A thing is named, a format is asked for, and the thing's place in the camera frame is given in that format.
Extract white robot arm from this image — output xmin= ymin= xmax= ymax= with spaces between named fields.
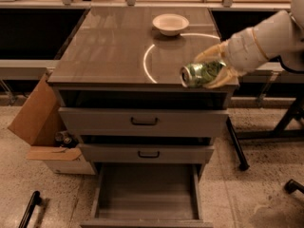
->
xmin=194 ymin=0 xmax=304 ymax=88

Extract black caster bottom right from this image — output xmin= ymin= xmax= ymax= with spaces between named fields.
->
xmin=284 ymin=180 xmax=304 ymax=194

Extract brown cardboard box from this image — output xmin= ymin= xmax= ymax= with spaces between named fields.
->
xmin=9 ymin=75 xmax=95 ymax=175

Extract black metal stand frame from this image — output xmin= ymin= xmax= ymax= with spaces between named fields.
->
xmin=226 ymin=93 xmax=304 ymax=171

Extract grey middle drawer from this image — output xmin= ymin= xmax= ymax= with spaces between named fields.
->
xmin=78 ymin=143 xmax=214 ymax=164

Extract white ceramic bowl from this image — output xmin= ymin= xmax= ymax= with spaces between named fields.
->
xmin=152 ymin=14 xmax=189 ymax=36

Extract cans inside cardboard box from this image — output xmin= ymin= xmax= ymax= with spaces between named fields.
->
xmin=54 ymin=131 xmax=78 ymax=148

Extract grey drawer cabinet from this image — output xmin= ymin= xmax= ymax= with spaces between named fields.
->
xmin=47 ymin=6 xmax=240 ymax=179

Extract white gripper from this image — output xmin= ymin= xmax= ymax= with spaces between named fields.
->
xmin=194 ymin=28 xmax=269 ymax=88

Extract green soda can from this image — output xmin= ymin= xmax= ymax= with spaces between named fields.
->
xmin=180 ymin=61 xmax=226 ymax=87

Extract grey open bottom drawer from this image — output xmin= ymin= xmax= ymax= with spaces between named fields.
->
xmin=81 ymin=163 xmax=213 ymax=228

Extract grey top drawer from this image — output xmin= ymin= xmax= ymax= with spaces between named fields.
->
xmin=59 ymin=107 xmax=228 ymax=138

